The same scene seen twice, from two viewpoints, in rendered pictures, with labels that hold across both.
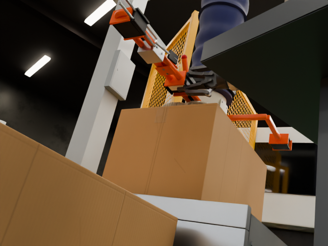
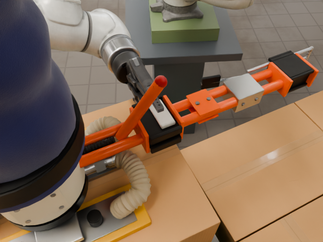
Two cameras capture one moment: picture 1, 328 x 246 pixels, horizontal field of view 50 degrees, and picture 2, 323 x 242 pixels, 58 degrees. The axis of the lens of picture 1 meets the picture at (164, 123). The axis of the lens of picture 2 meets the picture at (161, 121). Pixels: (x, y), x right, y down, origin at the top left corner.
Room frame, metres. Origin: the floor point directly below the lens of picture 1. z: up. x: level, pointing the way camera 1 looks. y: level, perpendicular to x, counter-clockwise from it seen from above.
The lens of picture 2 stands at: (1.49, 0.17, 1.55)
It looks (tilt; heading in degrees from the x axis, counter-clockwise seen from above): 52 degrees down; 210
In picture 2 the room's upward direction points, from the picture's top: straight up
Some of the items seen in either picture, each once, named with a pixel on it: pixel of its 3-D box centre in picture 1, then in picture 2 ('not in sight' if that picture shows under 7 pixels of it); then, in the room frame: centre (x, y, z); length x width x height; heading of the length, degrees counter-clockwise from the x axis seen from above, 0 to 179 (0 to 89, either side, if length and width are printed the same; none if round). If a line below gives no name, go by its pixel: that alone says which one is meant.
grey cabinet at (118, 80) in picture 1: (120, 75); not in sight; (2.21, 0.38, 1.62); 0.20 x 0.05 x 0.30; 146
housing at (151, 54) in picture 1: (151, 51); (241, 92); (1.00, 0.09, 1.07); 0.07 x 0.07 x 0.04; 56
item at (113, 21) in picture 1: (128, 24); (290, 74); (0.89, 0.17, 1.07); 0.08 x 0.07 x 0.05; 146
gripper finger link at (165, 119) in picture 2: not in sight; (161, 113); (1.16, -0.02, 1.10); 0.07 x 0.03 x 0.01; 56
